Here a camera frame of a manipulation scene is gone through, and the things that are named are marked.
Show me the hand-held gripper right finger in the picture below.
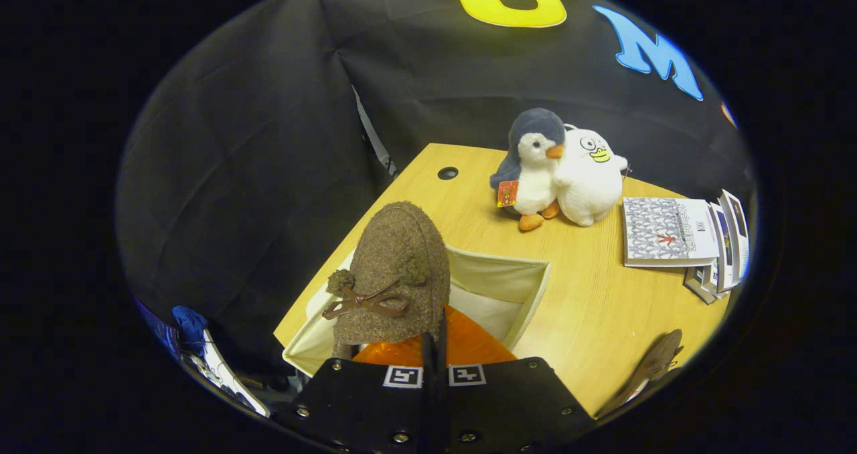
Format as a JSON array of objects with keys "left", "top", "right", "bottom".
[{"left": 439, "top": 305, "right": 597, "bottom": 454}]

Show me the white book dark photo cover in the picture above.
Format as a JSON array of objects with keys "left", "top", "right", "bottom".
[{"left": 719, "top": 189, "right": 751, "bottom": 282}]

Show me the white duck plush toy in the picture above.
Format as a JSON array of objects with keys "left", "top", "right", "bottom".
[{"left": 552, "top": 125, "right": 631, "bottom": 228}]

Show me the grey patterned book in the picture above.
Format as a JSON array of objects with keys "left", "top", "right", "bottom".
[{"left": 622, "top": 196, "right": 721, "bottom": 269}]

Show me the dark covered book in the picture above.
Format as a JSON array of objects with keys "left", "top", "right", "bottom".
[{"left": 683, "top": 265, "right": 722, "bottom": 306}]

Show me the grey white penguin plush toy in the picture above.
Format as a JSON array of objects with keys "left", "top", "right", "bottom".
[{"left": 489, "top": 108, "right": 567, "bottom": 232}]

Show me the cream fabric storage box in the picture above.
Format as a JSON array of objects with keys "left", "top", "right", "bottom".
[{"left": 282, "top": 242, "right": 552, "bottom": 378}]

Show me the brown fuzzy shoe with bow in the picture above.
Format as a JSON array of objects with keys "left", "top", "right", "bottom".
[
  {"left": 322, "top": 201, "right": 451, "bottom": 362},
  {"left": 595, "top": 328, "right": 685, "bottom": 419}
]

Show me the black backdrop cloth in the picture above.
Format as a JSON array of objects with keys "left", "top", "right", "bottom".
[{"left": 117, "top": 0, "right": 754, "bottom": 378}]

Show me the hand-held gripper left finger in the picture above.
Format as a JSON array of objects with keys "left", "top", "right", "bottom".
[{"left": 278, "top": 333, "right": 433, "bottom": 454}]

